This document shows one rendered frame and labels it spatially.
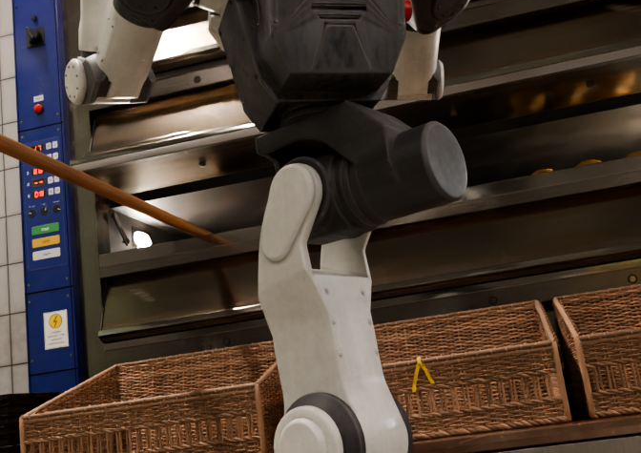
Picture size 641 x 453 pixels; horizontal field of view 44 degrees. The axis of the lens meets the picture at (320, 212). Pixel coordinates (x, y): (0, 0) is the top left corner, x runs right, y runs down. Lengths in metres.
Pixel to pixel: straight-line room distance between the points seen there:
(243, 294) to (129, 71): 1.00
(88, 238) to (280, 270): 1.38
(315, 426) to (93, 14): 0.80
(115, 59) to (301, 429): 0.66
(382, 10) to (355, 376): 0.51
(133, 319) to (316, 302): 1.27
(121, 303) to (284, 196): 1.31
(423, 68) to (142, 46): 0.51
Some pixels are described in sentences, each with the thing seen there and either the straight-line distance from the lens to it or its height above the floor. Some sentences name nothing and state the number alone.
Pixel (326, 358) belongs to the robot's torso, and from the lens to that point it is 1.11.
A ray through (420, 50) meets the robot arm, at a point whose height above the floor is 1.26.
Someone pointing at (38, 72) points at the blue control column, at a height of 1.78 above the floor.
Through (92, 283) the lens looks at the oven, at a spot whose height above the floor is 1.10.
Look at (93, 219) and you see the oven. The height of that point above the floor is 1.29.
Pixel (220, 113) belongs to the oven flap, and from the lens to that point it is 2.36.
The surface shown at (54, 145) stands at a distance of 2.54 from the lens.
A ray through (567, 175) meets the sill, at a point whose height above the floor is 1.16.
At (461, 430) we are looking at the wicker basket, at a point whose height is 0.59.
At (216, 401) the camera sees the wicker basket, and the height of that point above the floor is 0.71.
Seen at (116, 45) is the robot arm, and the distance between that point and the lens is 1.34.
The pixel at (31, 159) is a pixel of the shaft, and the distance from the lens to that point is 1.56.
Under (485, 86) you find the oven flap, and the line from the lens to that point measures 2.07.
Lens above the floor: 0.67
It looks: 13 degrees up
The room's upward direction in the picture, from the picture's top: 8 degrees counter-clockwise
